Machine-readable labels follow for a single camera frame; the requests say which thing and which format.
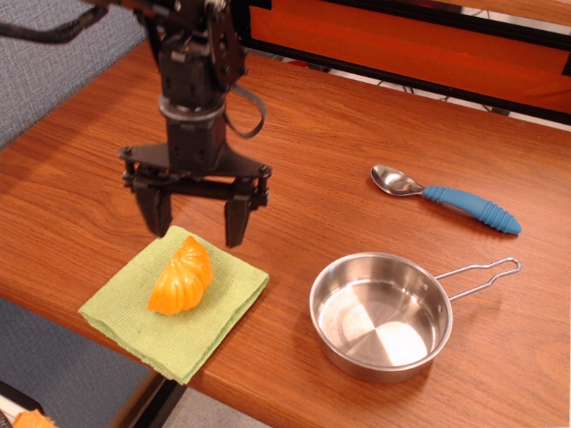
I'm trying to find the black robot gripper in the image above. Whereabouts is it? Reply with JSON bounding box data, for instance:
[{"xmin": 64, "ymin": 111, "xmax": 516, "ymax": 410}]
[{"xmin": 119, "ymin": 117, "xmax": 271, "ymax": 248}]

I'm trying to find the orange plastic toy half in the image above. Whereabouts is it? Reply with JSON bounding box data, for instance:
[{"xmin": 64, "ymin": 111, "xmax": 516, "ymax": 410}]
[{"xmin": 147, "ymin": 235, "xmax": 213, "ymax": 316}]

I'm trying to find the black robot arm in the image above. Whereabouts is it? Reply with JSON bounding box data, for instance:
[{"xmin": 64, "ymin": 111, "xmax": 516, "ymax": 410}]
[{"xmin": 119, "ymin": 1, "xmax": 271, "ymax": 248}]

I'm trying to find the green folded towel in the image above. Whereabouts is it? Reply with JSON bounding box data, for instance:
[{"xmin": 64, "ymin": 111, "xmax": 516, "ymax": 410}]
[{"xmin": 79, "ymin": 226, "xmax": 269, "ymax": 385}]

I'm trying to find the black table leg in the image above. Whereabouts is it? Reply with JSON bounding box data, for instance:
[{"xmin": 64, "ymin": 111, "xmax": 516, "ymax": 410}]
[{"xmin": 107, "ymin": 372, "xmax": 186, "ymax": 427}]

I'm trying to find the small stainless steel pan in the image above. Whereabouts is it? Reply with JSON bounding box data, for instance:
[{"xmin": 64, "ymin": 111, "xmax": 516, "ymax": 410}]
[{"xmin": 309, "ymin": 251, "xmax": 522, "ymax": 383}]

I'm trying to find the orange object at corner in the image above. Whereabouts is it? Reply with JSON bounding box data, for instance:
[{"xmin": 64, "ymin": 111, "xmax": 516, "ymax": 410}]
[{"xmin": 12, "ymin": 410, "xmax": 56, "ymax": 428}]

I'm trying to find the blue handled metal spoon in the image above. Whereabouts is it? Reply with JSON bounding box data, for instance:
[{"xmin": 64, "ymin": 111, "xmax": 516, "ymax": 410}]
[{"xmin": 370, "ymin": 164, "xmax": 522, "ymax": 235}]

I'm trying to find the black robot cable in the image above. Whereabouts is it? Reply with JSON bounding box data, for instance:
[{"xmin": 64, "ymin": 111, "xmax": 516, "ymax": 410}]
[{"xmin": 0, "ymin": 4, "xmax": 111, "ymax": 45}]

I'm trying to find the orange panel black frame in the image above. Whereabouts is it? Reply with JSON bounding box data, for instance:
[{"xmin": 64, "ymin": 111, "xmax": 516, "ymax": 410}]
[{"xmin": 232, "ymin": 1, "xmax": 570, "ymax": 124}]

